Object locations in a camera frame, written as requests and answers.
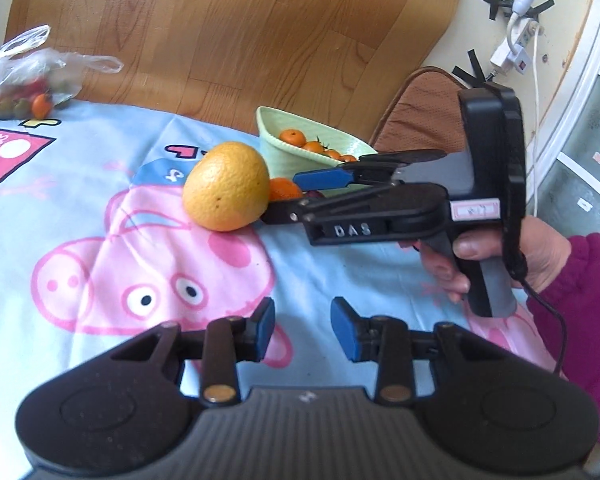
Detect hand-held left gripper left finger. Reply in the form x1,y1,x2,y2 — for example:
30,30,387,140
111,297,277,406

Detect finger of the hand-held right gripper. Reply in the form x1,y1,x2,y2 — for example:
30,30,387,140
260,182,448,226
293,149,448,192

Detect brown seat cushion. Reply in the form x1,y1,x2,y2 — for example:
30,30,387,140
369,66,481,161

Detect cartoon pig printed bedsheet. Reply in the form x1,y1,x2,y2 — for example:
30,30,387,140
0,99,568,461

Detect large yellow orange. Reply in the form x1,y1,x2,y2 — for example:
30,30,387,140
182,141,271,232

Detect clear plastic bag of tomatoes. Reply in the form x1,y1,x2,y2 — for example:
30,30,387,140
0,25,125,122

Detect light green plastic basin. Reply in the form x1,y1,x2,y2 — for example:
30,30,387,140
256,106,381,186

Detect wood grain vinyl sheet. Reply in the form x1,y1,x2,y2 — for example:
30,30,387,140
7,0,473,143

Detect black tape strip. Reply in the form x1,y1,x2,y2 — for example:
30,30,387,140
462,0,508,21

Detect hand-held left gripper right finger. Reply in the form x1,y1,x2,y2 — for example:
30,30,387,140
330,297,486,406

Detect white power strip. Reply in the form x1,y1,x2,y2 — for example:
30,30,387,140
489,16,546,78

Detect person's right hand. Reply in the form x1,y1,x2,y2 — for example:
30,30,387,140
399,216,573,303

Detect pile of cherry tomatoes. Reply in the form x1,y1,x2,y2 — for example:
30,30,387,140
302,137,360,163

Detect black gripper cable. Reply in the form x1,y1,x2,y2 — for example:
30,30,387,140
510,255,567,376

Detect crossed black tape strips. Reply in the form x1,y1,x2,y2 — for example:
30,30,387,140
452,49,496,86

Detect white window frame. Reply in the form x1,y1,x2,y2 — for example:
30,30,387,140
530,0,600,281

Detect person's right forearm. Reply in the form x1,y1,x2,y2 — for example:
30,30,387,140
527,232,600,461

